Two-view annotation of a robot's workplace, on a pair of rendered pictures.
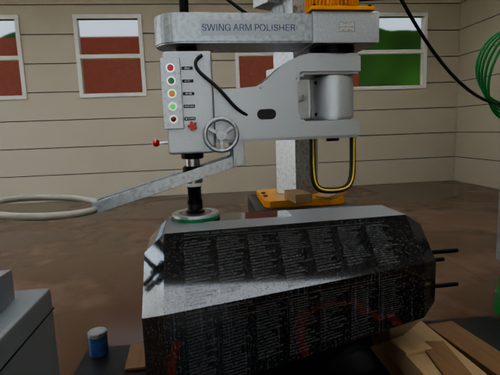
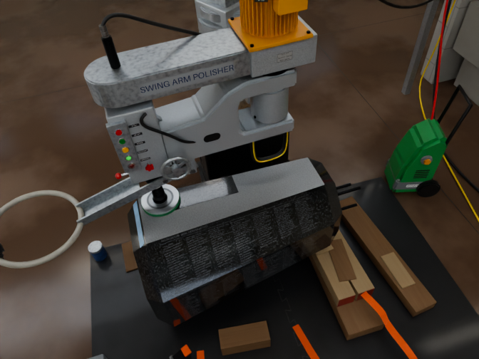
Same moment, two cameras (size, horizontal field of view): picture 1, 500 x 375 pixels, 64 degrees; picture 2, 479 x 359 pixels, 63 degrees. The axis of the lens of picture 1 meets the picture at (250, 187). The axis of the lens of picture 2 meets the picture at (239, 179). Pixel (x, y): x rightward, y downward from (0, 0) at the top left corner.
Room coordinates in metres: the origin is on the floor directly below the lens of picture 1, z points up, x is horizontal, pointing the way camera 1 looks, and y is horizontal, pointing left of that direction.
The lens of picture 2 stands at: (0.35, -0.04, 2.53)
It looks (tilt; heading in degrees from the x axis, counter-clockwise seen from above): 48 degrees down; 354
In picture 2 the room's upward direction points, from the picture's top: 5 degrees counter-clockwise
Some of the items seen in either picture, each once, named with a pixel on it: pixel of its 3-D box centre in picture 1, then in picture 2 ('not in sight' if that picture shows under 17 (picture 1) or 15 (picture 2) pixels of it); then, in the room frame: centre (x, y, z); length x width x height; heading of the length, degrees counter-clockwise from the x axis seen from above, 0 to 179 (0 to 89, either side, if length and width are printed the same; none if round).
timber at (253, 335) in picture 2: not in sight; (244, 337); (1.23, -0.08, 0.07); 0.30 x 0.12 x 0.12; 89
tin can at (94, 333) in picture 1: (98, 341); (98, 251); (2.06, 0.86, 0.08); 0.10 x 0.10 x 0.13
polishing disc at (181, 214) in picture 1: (195, 213); (160, 199); (1.81, 0.25, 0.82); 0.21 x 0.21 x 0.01
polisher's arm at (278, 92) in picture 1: (277, 109); (219, 119); (1.86, -0.14, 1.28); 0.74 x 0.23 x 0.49; 99
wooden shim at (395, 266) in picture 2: not in sight; (397, 269); (1.46, -1.16, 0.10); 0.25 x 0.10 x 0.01; 9
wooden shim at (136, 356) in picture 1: (137, 356); (130, 255); (2.01, 0.63, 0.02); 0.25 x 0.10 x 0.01; 9
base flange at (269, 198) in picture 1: (297, 195); not in sight; (2.56, -0.30, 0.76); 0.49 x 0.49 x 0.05; 5
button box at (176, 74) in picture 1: (172, 94); (125, 147); (1.69, 0.30, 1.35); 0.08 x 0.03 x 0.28; 99
